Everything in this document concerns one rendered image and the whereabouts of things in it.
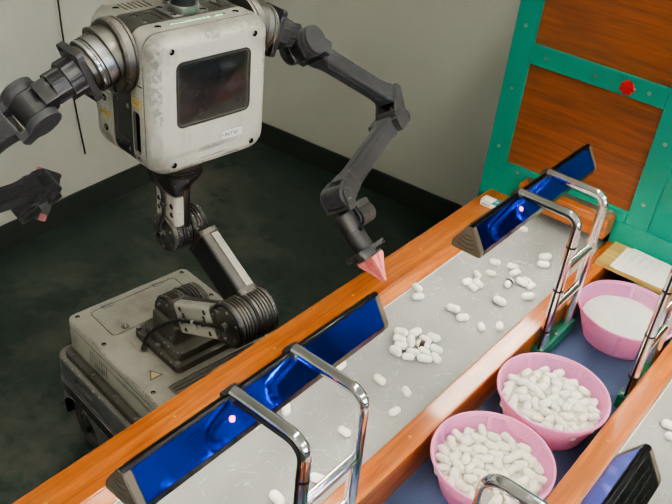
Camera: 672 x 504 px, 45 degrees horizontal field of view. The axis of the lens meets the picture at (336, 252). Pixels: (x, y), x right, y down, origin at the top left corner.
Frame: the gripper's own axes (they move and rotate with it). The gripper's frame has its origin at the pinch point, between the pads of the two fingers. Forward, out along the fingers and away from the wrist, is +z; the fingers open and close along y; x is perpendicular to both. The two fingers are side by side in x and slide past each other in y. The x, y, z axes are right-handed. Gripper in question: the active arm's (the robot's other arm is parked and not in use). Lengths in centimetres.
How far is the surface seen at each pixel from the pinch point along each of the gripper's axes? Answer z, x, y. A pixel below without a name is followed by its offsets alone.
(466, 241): 1.3, -34.2, -3.4
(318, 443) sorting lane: 20, -9, -49
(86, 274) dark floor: -59, 158, 6
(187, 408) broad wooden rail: -1, 6, -64
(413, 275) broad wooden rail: 4.7, 4.6, 14.5
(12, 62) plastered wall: -140, 123, 11
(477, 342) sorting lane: 26.4, -11.9, 4.8
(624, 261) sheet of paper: 35, -23, 64
